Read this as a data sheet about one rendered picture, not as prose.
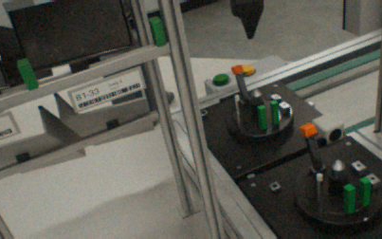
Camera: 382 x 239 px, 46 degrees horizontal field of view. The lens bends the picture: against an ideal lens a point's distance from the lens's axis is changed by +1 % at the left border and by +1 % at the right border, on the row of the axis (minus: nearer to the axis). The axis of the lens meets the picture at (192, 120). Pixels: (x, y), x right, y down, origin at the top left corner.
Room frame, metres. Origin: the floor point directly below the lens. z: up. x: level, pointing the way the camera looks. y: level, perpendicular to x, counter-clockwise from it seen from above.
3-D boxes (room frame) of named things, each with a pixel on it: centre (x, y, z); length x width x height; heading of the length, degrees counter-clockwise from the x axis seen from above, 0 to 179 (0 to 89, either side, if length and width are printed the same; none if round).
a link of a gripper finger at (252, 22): (0.83, -0.15, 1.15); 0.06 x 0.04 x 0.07; 81
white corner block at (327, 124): (0.68, -0.26, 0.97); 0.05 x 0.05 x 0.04; 16
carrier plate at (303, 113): (0.75, -0.13, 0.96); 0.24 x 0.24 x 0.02; 16
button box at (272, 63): (0.98, -0.16, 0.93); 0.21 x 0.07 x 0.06; 106
